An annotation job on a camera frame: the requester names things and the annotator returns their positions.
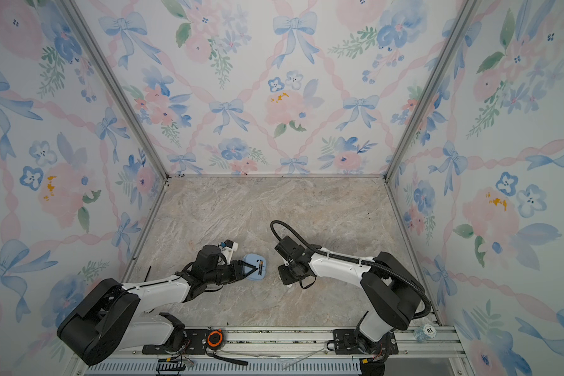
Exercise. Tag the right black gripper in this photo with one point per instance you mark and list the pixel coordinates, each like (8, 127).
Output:
(284, 278)

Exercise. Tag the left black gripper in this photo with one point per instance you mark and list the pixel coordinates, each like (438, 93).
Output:
(236, 266)

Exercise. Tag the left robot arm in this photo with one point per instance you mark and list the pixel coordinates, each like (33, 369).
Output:
(110, 317)

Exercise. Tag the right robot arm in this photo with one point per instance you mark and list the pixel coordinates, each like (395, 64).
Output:
(395, 295)

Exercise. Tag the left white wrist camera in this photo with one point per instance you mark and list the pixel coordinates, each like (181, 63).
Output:
(228, 248)

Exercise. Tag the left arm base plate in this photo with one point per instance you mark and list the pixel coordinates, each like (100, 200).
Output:
(186, 342)

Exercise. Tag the aluminium front rail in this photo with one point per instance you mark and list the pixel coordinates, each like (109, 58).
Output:
(292, 341)

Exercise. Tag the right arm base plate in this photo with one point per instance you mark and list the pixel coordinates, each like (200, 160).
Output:
(350, 342)

